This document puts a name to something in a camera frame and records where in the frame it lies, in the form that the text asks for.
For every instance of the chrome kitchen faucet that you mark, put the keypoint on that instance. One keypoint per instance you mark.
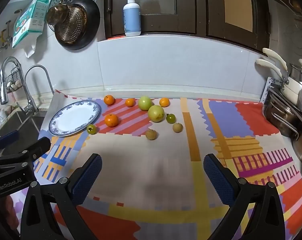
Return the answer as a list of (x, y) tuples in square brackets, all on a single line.
[(3, 87)]

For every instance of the blue pump soap bottle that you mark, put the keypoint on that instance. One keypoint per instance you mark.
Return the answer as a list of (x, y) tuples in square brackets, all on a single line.
[(132, 17)]

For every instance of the small brass saucepan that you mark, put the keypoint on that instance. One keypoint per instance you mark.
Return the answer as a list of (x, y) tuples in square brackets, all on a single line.
[(56, 13)]

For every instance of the dark wooden window frame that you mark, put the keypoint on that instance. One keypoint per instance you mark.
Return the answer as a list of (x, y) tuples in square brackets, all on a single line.
[(201, 5)]

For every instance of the white dish rack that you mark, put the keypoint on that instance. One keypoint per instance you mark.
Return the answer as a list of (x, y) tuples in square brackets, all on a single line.
[(267, 87)]

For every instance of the person's left hand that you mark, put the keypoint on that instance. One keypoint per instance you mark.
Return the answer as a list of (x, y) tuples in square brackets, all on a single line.
[(11, 212)]

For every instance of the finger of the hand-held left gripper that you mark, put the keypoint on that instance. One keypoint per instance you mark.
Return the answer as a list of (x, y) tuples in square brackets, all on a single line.
[(8, 137), (38, 145)]

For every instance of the small green tomato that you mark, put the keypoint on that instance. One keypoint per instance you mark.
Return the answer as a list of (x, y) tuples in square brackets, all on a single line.
[(170, 118), (91, 129)]

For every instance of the black frying pan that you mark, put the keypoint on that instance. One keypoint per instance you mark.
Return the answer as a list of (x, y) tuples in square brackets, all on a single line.
[(93, 22)]

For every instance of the chrome gooseneck faucet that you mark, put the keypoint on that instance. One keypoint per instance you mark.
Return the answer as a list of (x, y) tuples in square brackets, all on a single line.
[(44, 72)]

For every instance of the stainless steel sink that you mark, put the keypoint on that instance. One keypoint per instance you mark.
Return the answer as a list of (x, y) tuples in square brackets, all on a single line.
[(13, 122)]

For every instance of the golden perforated strainer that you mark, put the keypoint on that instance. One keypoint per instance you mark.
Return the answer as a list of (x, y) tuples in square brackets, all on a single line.
[(71, 27)]

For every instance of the green and white carton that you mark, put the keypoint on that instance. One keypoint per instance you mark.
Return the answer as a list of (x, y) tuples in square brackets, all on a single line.
[(28, 22)]

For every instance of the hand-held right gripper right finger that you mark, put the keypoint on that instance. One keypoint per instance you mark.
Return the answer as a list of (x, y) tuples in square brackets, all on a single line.
[(218, 180)]

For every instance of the blue patterned white plate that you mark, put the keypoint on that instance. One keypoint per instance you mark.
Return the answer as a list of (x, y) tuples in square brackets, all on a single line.
[(73, 118)]

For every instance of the white plastic bag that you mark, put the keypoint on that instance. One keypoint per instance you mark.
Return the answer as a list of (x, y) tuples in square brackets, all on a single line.
[(32, 48)]

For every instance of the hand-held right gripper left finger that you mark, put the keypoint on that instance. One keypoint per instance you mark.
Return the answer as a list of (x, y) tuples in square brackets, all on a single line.
[(89, 177)]

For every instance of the colourful patterned tablecloth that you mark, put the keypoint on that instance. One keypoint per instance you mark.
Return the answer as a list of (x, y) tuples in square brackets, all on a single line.
[(166, 155)]

